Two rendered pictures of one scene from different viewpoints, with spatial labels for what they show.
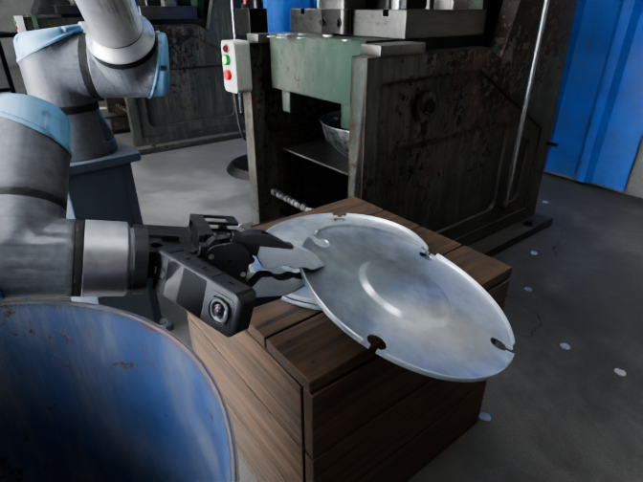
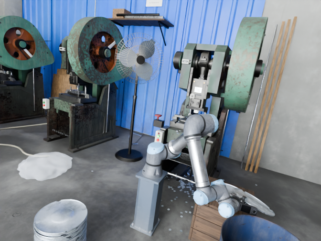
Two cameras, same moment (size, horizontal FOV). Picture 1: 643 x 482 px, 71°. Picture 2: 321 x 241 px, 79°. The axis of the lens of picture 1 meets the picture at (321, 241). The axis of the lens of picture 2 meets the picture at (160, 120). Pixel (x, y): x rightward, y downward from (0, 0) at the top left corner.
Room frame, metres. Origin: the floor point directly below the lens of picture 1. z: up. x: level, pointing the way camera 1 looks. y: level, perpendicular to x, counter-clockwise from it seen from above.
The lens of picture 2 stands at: (-0.27, 1.09, 1.18)
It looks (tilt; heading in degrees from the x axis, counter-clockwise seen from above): 14 degrees down; 333
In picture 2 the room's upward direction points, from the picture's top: 8 degrees clockwise
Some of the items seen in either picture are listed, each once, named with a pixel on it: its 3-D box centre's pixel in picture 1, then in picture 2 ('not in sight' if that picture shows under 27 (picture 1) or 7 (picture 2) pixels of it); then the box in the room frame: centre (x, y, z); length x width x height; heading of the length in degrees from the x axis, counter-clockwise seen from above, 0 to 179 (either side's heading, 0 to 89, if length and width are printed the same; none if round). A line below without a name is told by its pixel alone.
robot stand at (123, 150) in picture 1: (102, 248); (148, 199); (0.90, 0.50, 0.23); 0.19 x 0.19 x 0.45; 42
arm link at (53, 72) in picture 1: (59, 64); (155, 152); (0.91, 0.49, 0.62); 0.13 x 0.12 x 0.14; 99
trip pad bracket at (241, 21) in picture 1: (252, 40); (158, 128); (1.48, 0.21, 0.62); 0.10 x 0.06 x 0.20; 38
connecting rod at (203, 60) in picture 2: not in sight; (204, 69); (1.38, -0.16, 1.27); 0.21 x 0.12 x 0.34; 128
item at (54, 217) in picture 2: not in sight; (61, 214); (0.86, 1.10, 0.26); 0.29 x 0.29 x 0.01
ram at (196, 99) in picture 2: not in sight; (198, 92); (1.35, -0.13, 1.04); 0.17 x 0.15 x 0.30; 128
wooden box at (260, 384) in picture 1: (337, 342); (222, 214); (0.64, -0.03, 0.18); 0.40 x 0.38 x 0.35; 128
